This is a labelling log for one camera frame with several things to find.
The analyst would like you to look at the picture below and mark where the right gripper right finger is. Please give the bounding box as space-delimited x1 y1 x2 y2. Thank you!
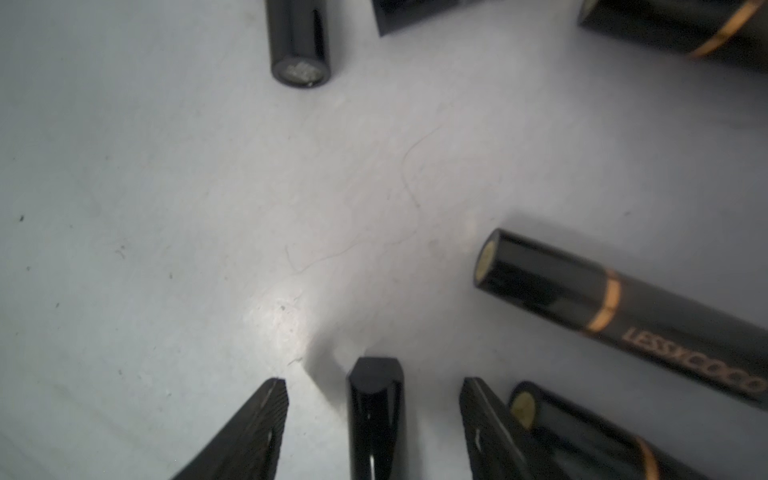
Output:
459 377 568 480

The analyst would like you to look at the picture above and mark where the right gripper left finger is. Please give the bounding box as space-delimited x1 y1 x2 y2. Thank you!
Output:
175 378 289 480

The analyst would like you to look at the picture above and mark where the black silver-band lipstick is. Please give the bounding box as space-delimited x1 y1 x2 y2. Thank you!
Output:
265 0 331 89
346 357 407 480

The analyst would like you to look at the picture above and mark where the black gold-band lipstick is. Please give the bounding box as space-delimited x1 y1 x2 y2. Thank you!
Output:
508 381 708 480
473 229 767 410

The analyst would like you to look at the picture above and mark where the black lipstick silver band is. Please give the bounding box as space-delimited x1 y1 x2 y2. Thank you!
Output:
371 0 498 37

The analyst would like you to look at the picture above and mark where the black lipstick gold band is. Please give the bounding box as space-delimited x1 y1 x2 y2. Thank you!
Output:
578 0 767 73

